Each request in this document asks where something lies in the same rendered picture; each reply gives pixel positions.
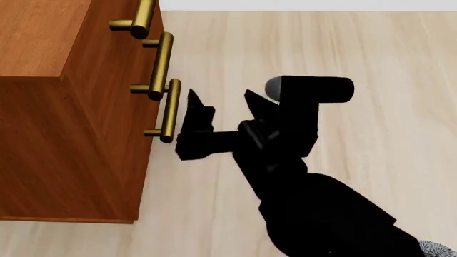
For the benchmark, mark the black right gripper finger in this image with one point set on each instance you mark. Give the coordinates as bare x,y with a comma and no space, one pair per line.
266,109
200,117

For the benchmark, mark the brown wooden cabinet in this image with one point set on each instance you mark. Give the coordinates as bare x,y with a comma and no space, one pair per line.
53,134

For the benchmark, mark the black cylindrical wrist camera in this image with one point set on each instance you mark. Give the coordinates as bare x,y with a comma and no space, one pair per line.
321,89

